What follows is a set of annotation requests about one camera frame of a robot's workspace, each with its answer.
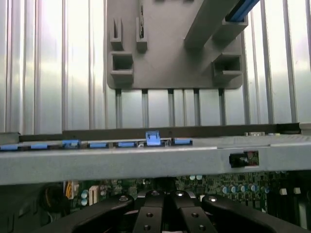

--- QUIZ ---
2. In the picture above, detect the green motherboard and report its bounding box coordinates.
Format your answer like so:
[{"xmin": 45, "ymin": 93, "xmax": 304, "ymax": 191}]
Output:
[{"xmin": 62, "ymin": 172, "xmax": 311, "ymax": 219}]

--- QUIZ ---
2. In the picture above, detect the black PC case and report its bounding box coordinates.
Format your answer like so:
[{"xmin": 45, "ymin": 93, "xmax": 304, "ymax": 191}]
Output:
[{"xmin": 0, "ymin": 122, "xmax": 311, "ymax": 233}]

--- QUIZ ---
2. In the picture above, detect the white header connector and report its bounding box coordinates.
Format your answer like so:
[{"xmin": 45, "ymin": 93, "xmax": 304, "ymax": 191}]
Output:
[{"xmin": 89, "ymin": 185, "xmax": 98, "ymax": 205}]

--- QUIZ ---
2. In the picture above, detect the light blue clip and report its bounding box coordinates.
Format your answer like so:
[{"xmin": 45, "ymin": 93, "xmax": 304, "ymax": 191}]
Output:
[{"xmin": 145, "ymin": 131, "xmax": 161, "ymax": 147}]

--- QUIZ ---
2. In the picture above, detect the grey parts rack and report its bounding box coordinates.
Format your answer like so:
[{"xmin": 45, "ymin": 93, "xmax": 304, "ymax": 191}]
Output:
[{"xmin": 106, "ymin": 0, "xmax": 249, "ymax": 90}]

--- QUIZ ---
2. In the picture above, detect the green RAM stick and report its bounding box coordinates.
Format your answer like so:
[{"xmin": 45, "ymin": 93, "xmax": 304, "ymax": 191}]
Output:
[{"xmin": 138, "ymin": 0, "xmax": 146, "ymax": 38}]

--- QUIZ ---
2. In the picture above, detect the hard disk blue carrier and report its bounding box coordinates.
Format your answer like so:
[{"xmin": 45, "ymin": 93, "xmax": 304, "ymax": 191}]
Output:
[{"xmin": 225, "ymin": 0, "xmax": 259, "ymax": 23}]

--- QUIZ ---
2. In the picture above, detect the yellow wire plug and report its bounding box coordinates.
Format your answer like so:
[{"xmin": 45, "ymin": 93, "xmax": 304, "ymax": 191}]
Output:
[{"xmin": 63, "ymin": 180, "xmax": 79, "ymax": 198}]

